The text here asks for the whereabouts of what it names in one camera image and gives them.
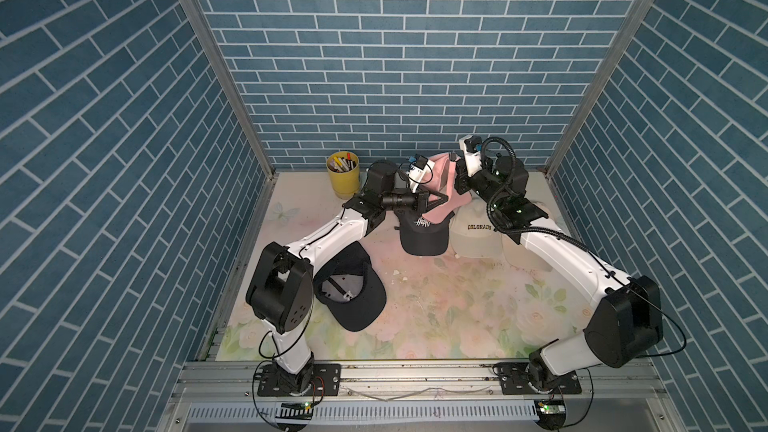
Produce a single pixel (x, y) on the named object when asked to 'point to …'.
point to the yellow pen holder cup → (343, 171)
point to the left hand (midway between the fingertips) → (453, 202)
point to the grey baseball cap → (420, 236)
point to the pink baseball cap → (442, 181)
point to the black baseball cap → (349, 285)
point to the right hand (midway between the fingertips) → (458, 156)
